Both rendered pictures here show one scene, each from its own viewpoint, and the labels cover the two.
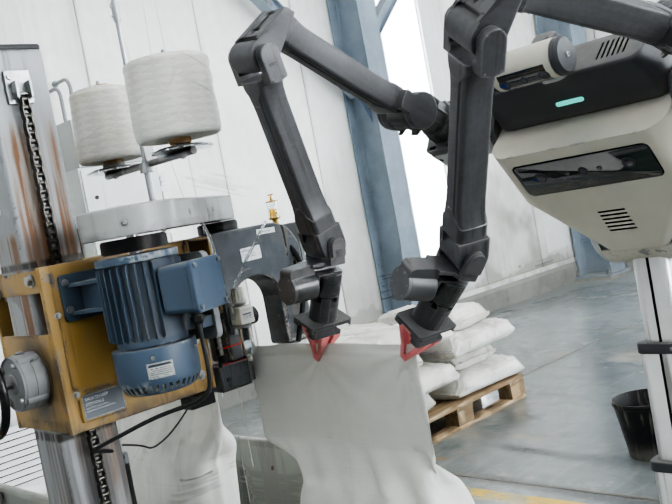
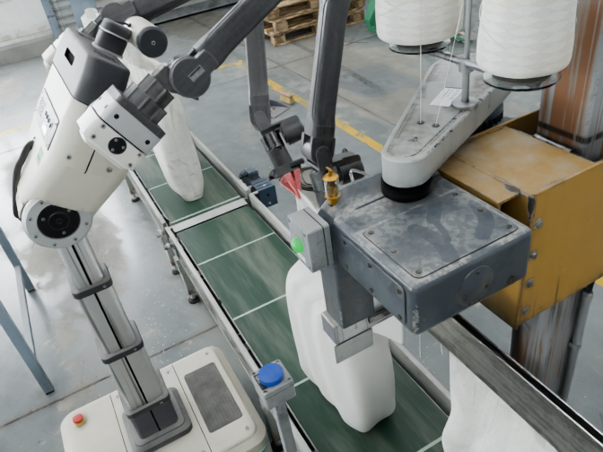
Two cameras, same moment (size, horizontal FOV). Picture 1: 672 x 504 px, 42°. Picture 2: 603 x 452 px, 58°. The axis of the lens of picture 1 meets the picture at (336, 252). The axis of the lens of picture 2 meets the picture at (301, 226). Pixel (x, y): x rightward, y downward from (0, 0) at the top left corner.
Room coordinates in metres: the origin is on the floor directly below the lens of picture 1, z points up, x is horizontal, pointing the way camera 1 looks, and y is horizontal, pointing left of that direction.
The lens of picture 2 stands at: (2.80, 0.34, 1.87)
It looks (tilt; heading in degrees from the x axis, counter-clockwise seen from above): 35 degrees down; 200
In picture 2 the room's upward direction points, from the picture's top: 9 degrees counter-clockwise
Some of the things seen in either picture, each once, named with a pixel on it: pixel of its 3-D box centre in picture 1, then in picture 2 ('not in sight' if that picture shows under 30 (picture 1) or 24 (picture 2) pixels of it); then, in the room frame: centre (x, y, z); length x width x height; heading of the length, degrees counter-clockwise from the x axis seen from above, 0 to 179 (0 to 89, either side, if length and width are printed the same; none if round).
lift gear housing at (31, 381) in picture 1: (23, 381); not in sight; (1.64, 0.62, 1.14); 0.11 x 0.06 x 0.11; 43
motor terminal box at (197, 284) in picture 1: (194, 291); not in sight; (1.55, 0.26, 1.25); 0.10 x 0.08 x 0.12; 158
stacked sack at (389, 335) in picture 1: (390, 342); not in sight; (4.80, -0.20, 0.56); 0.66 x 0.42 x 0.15; 133
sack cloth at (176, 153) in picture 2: not in sight; (167, 125); (0.44, -1.16, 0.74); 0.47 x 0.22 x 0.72; 41
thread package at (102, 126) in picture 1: (105, 124); (527, 13); (1.88, 0.43, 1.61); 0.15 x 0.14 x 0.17; 43
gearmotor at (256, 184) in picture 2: not in sight; (253, 185); (0.40, -0.76, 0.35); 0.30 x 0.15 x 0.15; 43
